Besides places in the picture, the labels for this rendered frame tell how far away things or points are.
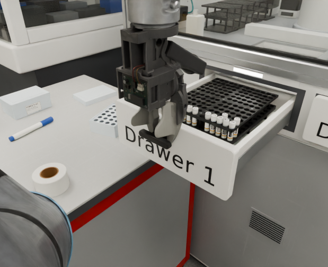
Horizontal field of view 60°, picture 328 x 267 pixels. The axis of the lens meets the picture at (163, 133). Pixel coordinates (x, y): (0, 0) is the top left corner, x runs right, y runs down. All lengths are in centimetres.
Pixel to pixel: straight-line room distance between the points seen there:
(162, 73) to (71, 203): 34
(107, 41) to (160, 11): 103
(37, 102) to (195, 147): 62
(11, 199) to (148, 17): 27
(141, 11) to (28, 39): 86
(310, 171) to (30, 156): 71
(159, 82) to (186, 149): 15
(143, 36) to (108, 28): 103
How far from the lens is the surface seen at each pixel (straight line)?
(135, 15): 42
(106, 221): 73
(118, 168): 69
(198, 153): 51
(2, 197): 32
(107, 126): 79
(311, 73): 72
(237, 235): 109
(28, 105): 99
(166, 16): 41
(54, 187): 64
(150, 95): 42
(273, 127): 66
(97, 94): 103
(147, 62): 42
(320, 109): 71
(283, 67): 73
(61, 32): 129
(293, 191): 87
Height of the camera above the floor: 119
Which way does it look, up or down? 32 degrees down
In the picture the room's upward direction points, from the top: straight up
